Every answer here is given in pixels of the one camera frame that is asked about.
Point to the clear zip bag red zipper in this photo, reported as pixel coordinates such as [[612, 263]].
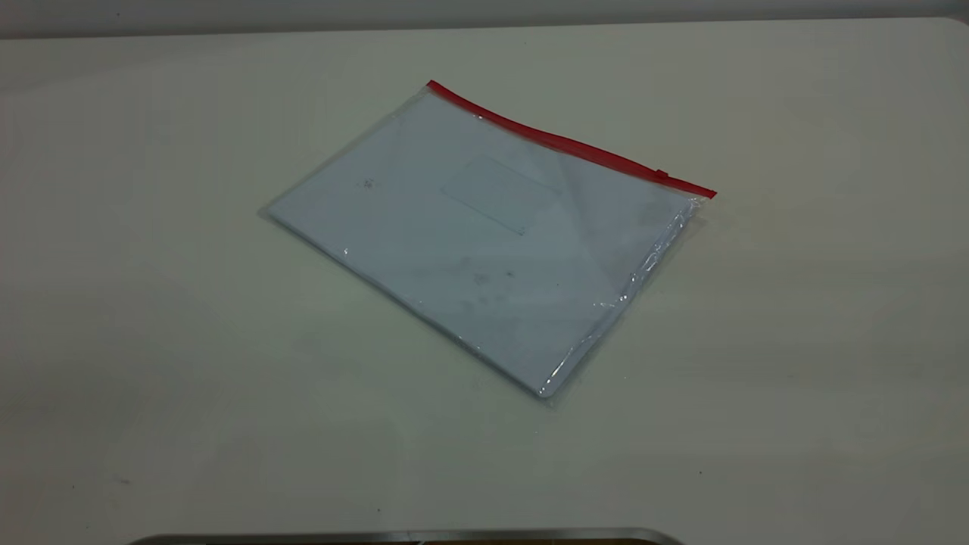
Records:
[[492, 227]]

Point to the silver metal edge bar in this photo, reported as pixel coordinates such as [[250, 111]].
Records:
[[409, 537]]

